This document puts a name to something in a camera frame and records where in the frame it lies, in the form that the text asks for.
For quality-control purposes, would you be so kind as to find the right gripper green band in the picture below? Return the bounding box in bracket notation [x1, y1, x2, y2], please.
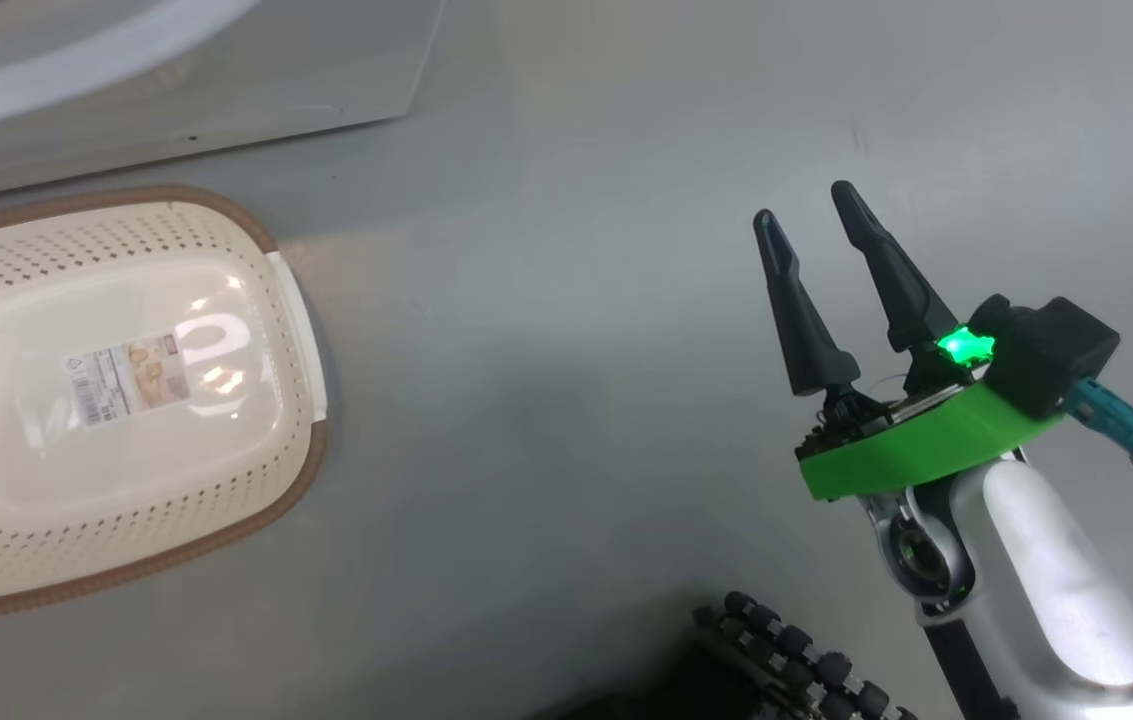
[752, 179, 1067, 502]

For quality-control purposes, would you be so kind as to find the white washing machine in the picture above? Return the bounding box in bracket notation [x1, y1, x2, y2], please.
[0, 0, 449, 207]

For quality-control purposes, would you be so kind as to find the basket product sticker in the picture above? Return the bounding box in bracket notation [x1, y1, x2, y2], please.
[63, 332, 194, 429]

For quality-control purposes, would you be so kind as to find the cream perforated laundry basket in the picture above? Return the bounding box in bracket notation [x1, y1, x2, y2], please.
[0, 184, 331, 624]

